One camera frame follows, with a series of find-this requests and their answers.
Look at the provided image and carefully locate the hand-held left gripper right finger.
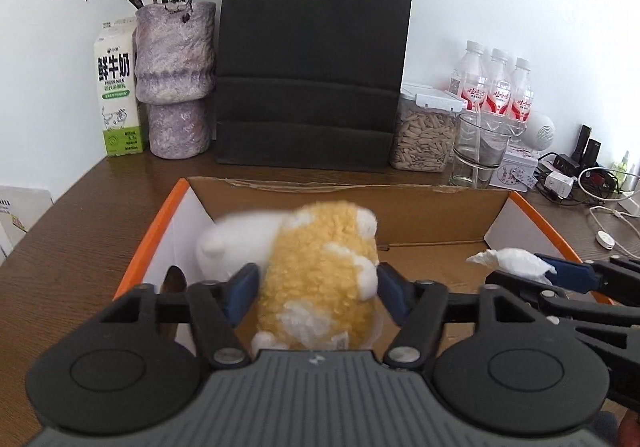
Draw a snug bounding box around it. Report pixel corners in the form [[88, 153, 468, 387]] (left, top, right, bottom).
[[377, 263, 538, 370]]

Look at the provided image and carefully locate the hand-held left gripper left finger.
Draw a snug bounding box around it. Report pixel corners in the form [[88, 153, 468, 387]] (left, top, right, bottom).
[[100, 263, 261, 370]]

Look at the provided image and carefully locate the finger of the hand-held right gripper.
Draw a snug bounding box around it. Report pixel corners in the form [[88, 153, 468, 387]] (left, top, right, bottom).
[[484, 272, 640, 329], [534, 253, 640, 303]]

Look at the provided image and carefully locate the white tissue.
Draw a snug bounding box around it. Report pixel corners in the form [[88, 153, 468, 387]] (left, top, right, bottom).
[[466, 247, 557, 284]]

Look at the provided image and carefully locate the yellow and white plush toy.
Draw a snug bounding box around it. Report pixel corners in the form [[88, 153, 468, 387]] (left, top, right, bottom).
[[195, 201, 383, 353]]

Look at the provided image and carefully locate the red and orange cardboard box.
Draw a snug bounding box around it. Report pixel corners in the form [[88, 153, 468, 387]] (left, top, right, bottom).
[[114, 176, 608, 358]]

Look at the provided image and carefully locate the clear seed container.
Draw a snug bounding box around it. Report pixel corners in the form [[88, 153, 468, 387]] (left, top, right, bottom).
[[390, 82, 468, 173]]

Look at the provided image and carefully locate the white power strip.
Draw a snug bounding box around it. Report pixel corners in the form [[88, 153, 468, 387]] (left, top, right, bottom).
[[617, 190, 640, 218]]

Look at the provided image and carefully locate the white charger plug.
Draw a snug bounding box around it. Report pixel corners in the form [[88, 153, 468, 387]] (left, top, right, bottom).
[[542, 171, 576, 200]]

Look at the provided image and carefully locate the white printed tin box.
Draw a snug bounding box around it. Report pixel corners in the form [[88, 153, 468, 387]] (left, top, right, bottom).
[[490, 144, 543, 190]]

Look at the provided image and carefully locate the clear drinking glass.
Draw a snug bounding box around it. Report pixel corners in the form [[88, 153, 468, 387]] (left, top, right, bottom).
[[450, 112, 512, 190]]

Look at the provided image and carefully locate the white round speaker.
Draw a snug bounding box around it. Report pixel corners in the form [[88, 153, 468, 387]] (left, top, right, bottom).
[[522, 111, 556, 150]]

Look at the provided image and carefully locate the clear water bottle red label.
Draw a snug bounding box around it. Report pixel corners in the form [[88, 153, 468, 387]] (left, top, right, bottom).
[[507, 57, 535, 128], [447, 40, 488, 113], [480, 48, 513, 120]]

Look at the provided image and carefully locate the white and green milk carton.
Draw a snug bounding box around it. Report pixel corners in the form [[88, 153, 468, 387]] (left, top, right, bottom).
[[93, 17, 147, 158]]

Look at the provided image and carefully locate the white cardboard box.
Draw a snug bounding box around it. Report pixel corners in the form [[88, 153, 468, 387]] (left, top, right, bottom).
[[0, 184, 55, 268]]

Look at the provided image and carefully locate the purple textured vase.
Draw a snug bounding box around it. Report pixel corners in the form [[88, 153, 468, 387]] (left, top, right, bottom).
[[134, 1, 217, 160]]

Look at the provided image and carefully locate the black paper bag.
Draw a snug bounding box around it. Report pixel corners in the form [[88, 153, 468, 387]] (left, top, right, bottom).
[[215, 0, 417, 173]]

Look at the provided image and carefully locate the white cable with round switch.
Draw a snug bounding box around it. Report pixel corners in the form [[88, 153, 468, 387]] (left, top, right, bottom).
[[589, 206, 640, 259]]

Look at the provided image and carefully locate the white looped cable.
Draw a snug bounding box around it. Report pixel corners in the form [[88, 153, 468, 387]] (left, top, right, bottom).
[[577, 166, 640, 200]]

